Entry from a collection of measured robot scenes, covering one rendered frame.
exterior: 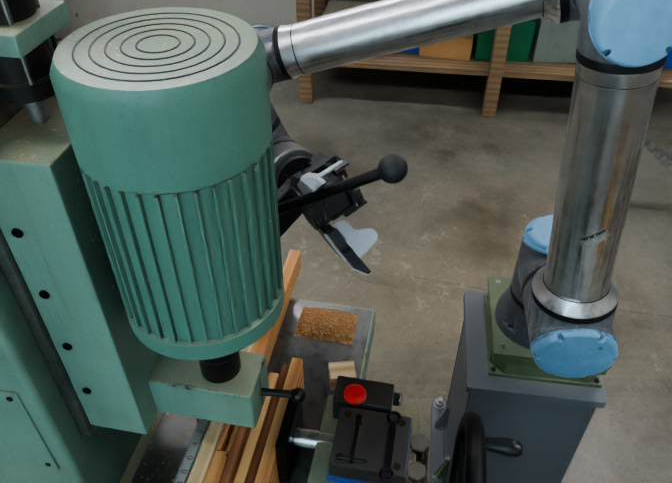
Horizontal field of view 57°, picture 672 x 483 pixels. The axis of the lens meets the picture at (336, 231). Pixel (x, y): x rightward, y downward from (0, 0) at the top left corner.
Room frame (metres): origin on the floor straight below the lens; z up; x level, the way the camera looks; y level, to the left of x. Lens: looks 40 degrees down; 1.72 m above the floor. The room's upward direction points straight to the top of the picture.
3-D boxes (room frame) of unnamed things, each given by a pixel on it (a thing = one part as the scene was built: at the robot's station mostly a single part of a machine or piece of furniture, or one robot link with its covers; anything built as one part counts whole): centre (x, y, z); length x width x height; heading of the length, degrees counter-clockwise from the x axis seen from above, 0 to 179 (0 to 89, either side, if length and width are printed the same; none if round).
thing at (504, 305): (0.96, -0.47, 0.68); 0.19 x 0.19 x 0.10
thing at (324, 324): (0.71, 0.02, 0.91); 0.10 x 0.07 x 0.02; 79
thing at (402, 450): (0.45, -0.04, 0.99); 0.13 x 0.11 x 0.06; 169
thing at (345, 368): (0.59, -0.01, 0.92); 0.04 x 0.03 x 0.03; 96
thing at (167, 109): (0.49, 0.15, 1.35); 0.18 x 0.18 x 0.31
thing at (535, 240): (0.95, -0.47, 0.82); 0.17 x 0.15 x 0.18; 173
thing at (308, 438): (0.46, 0.03, 0.95); 0.09 x 0.07 x 0.09; 169
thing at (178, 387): (0.49, 0.17, 1.03); 0.14 x 0.07 x 0.09; 79
